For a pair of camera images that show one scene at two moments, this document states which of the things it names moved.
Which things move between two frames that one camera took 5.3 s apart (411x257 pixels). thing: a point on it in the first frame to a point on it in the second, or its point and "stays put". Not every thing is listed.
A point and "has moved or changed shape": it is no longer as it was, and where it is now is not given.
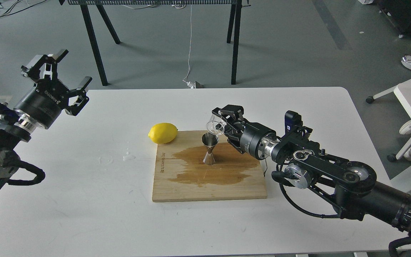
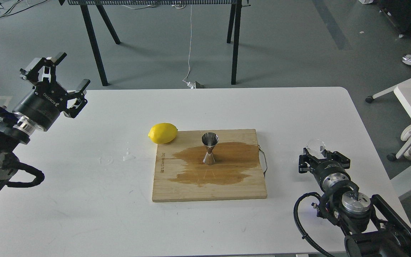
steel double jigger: x=209 y=140 stays put
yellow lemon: x=162 y=133 stays put
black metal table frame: x=233 y=34 stays put
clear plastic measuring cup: x=216 y=125 has moved or changed shape
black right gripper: x=252 y=134 to x=332 y=175
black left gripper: x=44 y=104 stays put
